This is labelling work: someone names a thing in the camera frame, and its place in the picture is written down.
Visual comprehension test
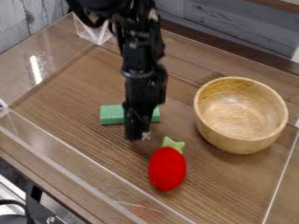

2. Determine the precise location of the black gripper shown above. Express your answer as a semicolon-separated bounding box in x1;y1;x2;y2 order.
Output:
122;65;168;140

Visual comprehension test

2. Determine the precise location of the green rectangular block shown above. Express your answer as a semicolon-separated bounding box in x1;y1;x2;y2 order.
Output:
98;104;161;125

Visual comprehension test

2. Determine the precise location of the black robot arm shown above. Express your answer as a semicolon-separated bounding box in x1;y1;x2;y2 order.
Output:
65;0;168;140

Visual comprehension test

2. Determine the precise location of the light wooden bowl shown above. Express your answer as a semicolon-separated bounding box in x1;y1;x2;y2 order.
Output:
193;77;288;155

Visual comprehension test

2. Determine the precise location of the red felt strawberry toy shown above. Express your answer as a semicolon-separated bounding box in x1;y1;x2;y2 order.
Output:
148;136;186;191

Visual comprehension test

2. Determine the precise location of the clear acrylic tray wall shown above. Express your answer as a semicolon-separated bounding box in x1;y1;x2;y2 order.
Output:
0;100;194;224

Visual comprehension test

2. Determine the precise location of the black table clamp bracket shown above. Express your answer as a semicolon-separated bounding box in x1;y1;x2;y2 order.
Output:
25;185;66;224

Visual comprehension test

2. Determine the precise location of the black cable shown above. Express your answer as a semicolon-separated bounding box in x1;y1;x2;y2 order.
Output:
0;199;39;224

